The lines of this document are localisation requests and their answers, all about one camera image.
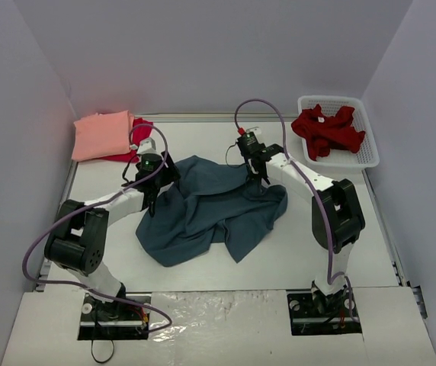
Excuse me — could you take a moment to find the teal blue t shirt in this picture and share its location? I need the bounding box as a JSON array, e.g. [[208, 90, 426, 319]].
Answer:
[[136, 156, 288, 267]]

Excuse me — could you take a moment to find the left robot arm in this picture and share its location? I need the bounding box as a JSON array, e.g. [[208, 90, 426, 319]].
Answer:
[[44, 152, 180, 319]]

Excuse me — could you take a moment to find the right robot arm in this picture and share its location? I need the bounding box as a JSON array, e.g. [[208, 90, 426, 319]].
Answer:
[[236, 129, 365, 315]]

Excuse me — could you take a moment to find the folded magenta t shirt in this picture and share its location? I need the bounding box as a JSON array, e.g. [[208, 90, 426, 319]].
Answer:
[[102, 117, 152, 162]]

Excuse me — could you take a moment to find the folded salmon pink t shirt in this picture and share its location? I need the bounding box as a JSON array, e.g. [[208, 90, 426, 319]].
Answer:
[[72, 111, 133, 162]]

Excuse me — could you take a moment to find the crumpled dark red t shirt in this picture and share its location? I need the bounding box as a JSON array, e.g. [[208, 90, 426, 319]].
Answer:
[[291, 104, 366, 161]]

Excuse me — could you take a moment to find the white perforated plastic basket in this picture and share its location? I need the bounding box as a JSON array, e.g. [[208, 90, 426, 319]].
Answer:
[[297, 95, 380, 172]]

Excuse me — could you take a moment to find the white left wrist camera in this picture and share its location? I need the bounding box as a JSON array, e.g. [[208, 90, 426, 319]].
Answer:
[[136, 137, 158, 156]]

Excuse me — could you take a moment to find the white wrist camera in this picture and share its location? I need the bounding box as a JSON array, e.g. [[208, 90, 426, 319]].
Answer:
[[136, 137, 158, 156], [245, 127, 262, 138]]

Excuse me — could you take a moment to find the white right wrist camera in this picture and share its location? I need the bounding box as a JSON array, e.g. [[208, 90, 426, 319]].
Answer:
[[245, 127, 262, 138]]

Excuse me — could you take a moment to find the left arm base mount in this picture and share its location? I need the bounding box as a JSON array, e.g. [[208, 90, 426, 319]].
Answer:
[[77, 294, 149, 341]]

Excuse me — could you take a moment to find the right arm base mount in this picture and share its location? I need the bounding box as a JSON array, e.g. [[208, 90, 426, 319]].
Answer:
[[287, 287, 362, 336]]

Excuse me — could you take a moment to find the aluminium table edge rail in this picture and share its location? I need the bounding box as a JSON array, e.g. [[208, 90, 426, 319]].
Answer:
[[362, 170, 411, 287]]

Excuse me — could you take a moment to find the black thin floor cable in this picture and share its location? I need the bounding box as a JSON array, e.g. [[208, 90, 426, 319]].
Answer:
[[89, 336, 115, 364]]

